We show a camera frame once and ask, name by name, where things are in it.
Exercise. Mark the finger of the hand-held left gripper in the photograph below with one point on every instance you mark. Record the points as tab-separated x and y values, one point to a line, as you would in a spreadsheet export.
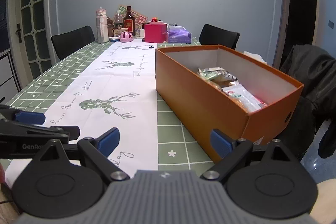
30	118
39	130

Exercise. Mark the brown glass bottle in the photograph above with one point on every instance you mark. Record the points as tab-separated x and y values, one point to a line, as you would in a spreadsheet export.
129	22

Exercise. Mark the olive yellow snack packet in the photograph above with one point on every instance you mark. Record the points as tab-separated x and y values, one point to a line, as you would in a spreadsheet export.
223	79

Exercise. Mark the white doorway frame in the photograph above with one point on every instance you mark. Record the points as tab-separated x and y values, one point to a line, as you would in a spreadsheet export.
284	16

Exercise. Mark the white cloth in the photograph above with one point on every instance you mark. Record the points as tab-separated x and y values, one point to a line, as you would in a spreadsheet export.
253	56

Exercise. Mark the pink white water bottle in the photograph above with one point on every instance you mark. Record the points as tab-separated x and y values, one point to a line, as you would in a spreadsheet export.
102	27

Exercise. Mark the small white cup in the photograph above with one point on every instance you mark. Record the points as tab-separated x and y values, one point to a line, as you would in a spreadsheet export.
141	33

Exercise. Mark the pink square box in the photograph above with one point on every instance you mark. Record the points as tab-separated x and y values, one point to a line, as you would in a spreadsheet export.
155	33

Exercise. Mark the white deer print table runner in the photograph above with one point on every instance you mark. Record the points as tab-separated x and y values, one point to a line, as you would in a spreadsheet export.
105	82

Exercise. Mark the purple tissue pack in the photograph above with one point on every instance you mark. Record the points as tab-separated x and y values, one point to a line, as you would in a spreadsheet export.
179	35

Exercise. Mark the white drawer cabinet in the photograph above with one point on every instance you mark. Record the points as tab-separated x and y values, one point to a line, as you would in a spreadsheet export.
8	74

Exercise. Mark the long white snack packet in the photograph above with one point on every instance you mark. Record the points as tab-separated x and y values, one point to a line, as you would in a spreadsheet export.
239	94

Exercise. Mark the small wooden radio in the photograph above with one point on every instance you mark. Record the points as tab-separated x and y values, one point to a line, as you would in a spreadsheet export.
120	32

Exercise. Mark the black chair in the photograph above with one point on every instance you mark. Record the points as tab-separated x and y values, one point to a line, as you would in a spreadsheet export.
72	41
218	36

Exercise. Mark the small brown figurine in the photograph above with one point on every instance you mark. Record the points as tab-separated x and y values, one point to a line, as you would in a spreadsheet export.
110	23

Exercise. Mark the dotted card sheet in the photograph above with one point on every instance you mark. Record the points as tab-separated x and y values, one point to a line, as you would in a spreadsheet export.
141	18
121	8

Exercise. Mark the pink round box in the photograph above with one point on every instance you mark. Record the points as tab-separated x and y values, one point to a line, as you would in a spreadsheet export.
126	37

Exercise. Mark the white dish with red ornament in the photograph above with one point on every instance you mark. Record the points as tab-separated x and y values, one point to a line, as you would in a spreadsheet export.
155	21

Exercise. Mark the orange cardboard box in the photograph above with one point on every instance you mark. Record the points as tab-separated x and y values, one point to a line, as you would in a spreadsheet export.
199	108

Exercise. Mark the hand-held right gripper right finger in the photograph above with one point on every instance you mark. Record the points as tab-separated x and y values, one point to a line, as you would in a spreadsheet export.
221	144

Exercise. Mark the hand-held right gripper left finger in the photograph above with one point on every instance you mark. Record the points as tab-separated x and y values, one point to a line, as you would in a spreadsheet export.
109	141

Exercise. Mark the green plastic bottle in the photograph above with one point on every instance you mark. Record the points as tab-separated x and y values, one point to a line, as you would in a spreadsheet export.
118	19

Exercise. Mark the black jacket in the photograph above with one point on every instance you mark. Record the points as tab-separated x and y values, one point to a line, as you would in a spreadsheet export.
312	82

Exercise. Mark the white glass pane door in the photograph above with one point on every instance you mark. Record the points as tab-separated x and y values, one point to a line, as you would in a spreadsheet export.
31	3

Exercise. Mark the red snack packet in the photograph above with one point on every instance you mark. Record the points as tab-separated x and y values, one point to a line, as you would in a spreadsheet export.
262	102

